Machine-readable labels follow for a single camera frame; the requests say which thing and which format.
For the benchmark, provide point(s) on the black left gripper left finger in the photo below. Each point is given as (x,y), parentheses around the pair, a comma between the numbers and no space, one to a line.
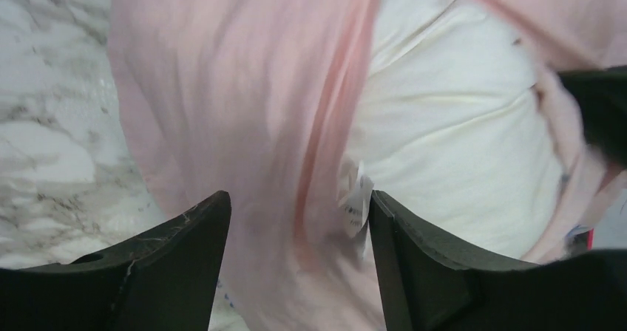
(162,279)

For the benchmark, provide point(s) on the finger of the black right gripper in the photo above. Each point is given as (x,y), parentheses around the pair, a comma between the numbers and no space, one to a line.
(601,97)

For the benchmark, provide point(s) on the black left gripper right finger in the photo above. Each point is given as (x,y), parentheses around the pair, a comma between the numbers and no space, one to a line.
(430,279)

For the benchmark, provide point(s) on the white pillow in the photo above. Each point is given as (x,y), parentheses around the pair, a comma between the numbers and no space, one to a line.
(448,124)

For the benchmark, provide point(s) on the Elsa print pink-lined pillowcase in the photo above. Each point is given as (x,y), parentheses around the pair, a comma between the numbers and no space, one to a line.
(257,98)

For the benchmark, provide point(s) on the pink framed whiteboard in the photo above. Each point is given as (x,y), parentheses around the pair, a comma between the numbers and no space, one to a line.
(609,234)

